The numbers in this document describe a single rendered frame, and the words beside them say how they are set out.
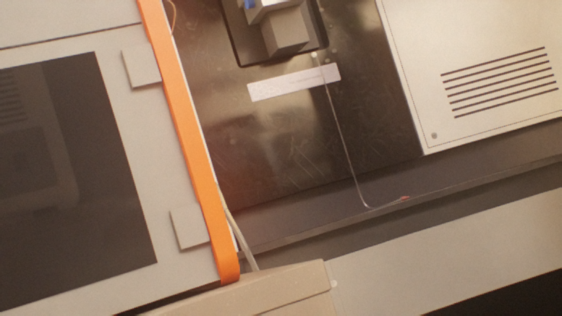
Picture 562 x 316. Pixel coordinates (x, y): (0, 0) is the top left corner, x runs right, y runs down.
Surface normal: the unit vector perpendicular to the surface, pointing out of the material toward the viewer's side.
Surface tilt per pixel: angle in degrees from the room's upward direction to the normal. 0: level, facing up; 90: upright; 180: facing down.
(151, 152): 90
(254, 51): 90
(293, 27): 90
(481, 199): 90
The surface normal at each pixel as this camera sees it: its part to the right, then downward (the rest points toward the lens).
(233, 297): 0.28, -0.17
